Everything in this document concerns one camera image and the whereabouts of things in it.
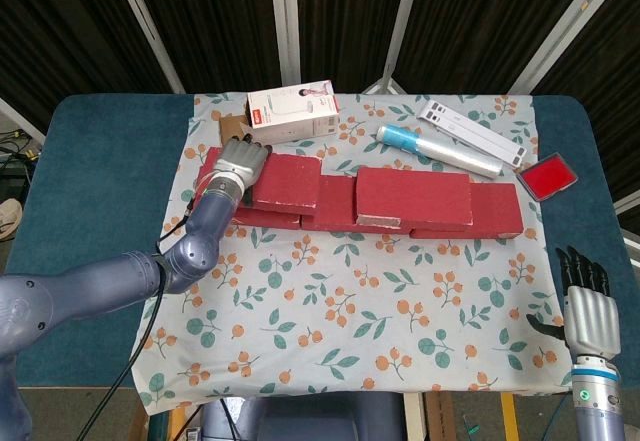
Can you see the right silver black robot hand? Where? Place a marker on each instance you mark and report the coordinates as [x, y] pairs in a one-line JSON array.
[[592, 321]]

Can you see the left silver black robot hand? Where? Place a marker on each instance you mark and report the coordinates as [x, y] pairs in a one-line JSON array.
[[240, 163]]

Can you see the red brick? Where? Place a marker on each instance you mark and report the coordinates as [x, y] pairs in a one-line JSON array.
[[412, 193], [500, 211], [335, 206], [290, 181], [270, 218]]

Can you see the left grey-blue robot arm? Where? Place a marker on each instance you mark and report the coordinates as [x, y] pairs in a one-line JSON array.
[[100, 286]]

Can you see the brown cardboard piece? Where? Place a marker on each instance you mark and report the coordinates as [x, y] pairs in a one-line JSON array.
[[230, 128]]

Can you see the white product carton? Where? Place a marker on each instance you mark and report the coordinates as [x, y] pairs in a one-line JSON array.
[[295, 121]]

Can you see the blue felt table cover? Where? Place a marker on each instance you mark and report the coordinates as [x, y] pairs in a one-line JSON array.
[[100, 161]]

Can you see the dark pleated curtain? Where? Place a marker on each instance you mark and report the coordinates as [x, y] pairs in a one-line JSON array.
[[225, 21]]

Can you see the red ink pad case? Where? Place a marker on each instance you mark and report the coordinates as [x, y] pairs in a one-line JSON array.
[[547, 177]]

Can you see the floral print tablecloth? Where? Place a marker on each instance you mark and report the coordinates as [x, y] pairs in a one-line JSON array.
[[320, 311]]

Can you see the brown cardboard carton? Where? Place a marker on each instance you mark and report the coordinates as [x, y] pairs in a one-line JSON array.
[[440, 416]]

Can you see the blue and clear film roll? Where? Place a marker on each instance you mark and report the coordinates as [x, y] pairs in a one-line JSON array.
[[435, 150]]

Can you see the slim white long box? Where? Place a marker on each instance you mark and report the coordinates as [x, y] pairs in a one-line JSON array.
[[472, 137], [480, 128]]

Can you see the beige shoe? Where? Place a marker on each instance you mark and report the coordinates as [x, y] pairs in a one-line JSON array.
[[9, 218]]

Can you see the grey-blue robot torso base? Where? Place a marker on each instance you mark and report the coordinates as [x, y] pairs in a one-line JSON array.
[[310, 418]]

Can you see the white metal frame pole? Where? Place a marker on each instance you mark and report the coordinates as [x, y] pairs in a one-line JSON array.
[[564, 26], [285, 21], [148, 31], [404, 21]]

